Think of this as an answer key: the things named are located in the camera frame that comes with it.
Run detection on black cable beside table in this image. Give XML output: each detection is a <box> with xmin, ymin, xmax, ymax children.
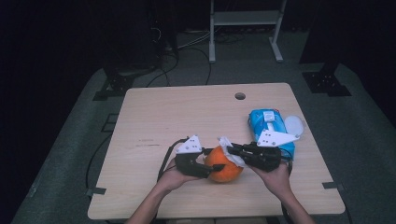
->
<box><xmin>85</xmin><ymin>133</ymin><xmax>113</xmax><ymax>190</ymax></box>

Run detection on black stand base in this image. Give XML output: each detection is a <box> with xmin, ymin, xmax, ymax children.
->
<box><xmin>301</xmin><ymin>60</ymin><xmax>353</xmax><ymax>97</ymax></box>
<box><xmin>92</xmin><ymin>66</ymin><xmax>135</xmax><ymax>102</ymax></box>

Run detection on person's right hand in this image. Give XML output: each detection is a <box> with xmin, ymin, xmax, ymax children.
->
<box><xmin>250</xmin><ymin>161</ymin><xmax>293</xmax><ymax>201</ymax></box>

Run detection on white wet wipe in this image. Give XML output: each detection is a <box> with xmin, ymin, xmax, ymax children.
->
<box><xmin>218</xmin><ymin>135</ymin><xmax>247</xmax><ymax>167</ymax></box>

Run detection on blue wet wipes pack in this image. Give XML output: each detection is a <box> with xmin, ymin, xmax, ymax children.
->
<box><xmin>247</xmin><ymin>107</ymin><xmax>296</xmax><ymax>161</ymax></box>

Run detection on person's left hand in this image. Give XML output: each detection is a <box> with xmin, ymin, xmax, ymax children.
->
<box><xmin>157</xmin><ymin>157</ymin><xmax>204</xmax><ymax>194</ymax></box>

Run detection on left hand-held gripper cable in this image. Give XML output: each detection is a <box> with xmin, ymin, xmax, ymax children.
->
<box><xmin>157</xmin><ymin>136</ymin><xmax>191</xmax><ymax>181</ymax></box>

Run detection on black floor tape frame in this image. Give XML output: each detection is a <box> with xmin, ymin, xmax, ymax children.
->
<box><xmin>101</xmin><ymin>113</ymin><xmax>120</xmax><ymax>133</ymax></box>

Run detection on black floor cable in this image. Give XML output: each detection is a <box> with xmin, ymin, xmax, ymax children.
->
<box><xmin>146</xmin><ymin>52</ymin><xmax>180</xmax><ymax>88</ymax></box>
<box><xmin>186</xmin><ymin>46</ymin><xmax>213</xmax><ymax>86</ymax></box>

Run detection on white floor cables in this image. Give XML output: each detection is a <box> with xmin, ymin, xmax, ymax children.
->
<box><xmin>178</xmin><ymin>30</ymin><xmax>213</xmax><ymax>50</ymax></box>

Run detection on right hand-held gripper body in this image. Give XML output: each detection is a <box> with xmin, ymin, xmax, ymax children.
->
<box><xmin>246</xmin><ymin>129</ymin><xmax>301</xmax><ymax>173</ymax></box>

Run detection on white metal stand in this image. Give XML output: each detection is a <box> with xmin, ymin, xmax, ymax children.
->
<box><xmin>208</xmin><ymin>0</ymin><xmax>288</xmax><ymax>63</ymax></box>

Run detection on black tape strip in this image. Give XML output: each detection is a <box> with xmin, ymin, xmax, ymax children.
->
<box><xmin>86</xmin><ymin>186</ymin><xmax>107</xmax><ymax>196</ymax></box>
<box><xmin>321</xmin><ymin>181</ymin><xmax>346</xmax><ymax>191</ymax></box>

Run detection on white round lid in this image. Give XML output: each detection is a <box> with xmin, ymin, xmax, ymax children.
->
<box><xmin>284</xmin><ymin>115</ymin><xmax>304</xmax><ymax>138</ymax></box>

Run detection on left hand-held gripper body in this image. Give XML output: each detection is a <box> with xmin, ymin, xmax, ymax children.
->
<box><xmin>174</xmin><ymin>134</ymin><xmax>214</xmax><ymax>179</ymax></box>

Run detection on orange plush toy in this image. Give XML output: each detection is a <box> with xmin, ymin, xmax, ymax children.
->
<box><xmin>204</xmin><ymin>145</ymin><xmax>245</xmax><ymax>184</ymax></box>

